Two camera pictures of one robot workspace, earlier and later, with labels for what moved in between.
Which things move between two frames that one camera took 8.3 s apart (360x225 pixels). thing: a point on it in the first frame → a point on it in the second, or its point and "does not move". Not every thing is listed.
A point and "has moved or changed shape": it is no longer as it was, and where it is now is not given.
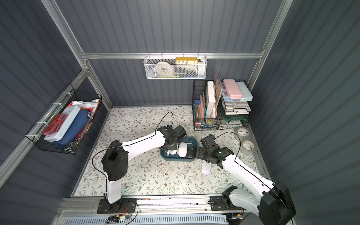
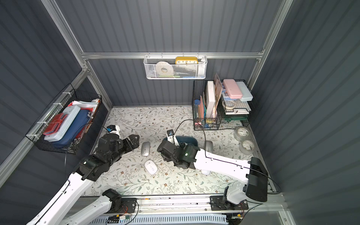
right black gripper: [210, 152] → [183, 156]
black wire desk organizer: [219, 104] does not move
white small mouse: [182, 149] has moved or changed shape
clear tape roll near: [247, 146] does not move
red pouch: [55, 124] does not move
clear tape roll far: [243, 132] does not move
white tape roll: [163, 68] does not move
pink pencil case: [232, 89] does not move
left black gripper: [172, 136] → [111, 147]
